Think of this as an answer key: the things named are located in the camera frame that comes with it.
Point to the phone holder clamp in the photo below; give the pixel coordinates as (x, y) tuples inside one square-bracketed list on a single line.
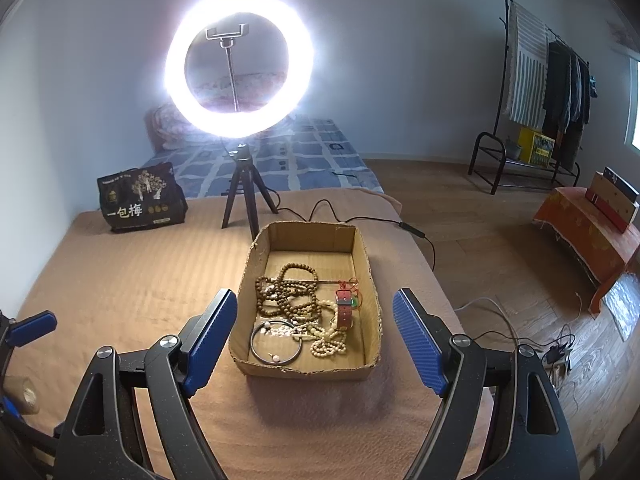
[(227, 35)]

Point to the black clothes rack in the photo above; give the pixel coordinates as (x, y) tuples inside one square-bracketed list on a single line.
[(505, 85)]

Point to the tan and red box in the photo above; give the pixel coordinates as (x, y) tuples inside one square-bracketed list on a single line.
[(610, 205)]

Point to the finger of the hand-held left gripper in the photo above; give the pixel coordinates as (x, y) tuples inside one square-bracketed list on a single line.
[(10, 410), (32, 327)]

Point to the dark metal bangle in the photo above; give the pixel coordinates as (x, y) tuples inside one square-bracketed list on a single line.
[(254, 347)]

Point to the orange cloth covered table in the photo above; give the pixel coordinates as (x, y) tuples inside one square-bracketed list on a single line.
[(580, 225)]

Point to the dark flat box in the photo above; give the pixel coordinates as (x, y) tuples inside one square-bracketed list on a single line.
[(622, 185)]

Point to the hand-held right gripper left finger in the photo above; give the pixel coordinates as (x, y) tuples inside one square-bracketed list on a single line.
[(210, 340)]

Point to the yellow box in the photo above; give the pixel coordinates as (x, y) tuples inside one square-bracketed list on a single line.
[(535, 145)]

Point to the window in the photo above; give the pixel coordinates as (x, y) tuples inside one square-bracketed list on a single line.
[(635, 105)]

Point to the dark hanging clothes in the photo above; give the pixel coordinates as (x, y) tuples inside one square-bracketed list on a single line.
[(567, 95)]

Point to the cardboard box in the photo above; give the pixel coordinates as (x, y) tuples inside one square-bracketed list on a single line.
[(310, 365)]

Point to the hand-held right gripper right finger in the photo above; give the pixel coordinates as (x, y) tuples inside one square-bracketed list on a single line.
[(420, 345)]

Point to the power strip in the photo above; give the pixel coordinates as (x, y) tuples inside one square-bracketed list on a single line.
[(557, 355)]

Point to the black snack bag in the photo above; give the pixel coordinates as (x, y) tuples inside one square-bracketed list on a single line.
[(142, 200)]

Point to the pink floral quilt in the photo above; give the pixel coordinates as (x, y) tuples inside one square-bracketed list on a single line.
[(165, 125)]

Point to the striped towel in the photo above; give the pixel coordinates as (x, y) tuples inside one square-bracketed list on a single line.
[(527, 60)]

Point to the black tripod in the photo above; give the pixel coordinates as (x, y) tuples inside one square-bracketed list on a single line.
[(245, 180)]

